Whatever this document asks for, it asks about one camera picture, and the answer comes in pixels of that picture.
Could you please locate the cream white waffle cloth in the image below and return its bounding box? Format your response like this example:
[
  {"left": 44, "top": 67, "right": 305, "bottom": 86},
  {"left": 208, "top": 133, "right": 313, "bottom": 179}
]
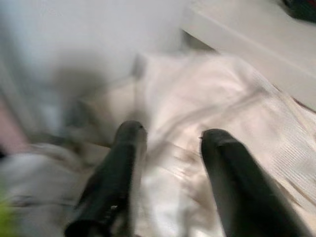
[{"left": 81, "top": 53, "right": 316, "bottom": 237}]

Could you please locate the grey garment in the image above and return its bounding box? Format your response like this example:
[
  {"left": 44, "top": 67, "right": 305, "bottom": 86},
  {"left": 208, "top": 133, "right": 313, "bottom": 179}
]
[{"left": 0, "top": 143, "right": 99, "bottom": 237}]

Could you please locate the green object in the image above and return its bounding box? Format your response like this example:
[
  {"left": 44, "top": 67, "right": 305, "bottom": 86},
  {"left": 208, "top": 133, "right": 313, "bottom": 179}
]
[{"left": 0, "top": 187, "right": 19, "bottom": 237}]

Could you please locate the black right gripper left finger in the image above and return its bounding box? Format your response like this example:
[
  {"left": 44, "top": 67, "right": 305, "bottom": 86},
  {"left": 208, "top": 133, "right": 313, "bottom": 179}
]
[{"left": 64, "top": 120, "right": 148, "bottom": 237}]

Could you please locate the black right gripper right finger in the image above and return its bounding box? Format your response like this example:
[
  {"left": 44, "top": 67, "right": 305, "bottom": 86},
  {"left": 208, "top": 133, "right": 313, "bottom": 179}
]
[{"left": 199, "top": 128, "right": 312, "bottom": 237}]

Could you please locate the dark garment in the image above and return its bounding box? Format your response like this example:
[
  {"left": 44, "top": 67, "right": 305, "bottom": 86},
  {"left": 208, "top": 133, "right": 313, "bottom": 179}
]
[{"left": 282, "top": 0, "right": 316, "bottom": 24}]

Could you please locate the white furniture ledge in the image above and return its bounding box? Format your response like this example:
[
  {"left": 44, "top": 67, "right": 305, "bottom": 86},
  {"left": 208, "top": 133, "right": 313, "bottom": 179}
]
[{"left": 181, "top": 0, "right": 316, "bottom": 112}]

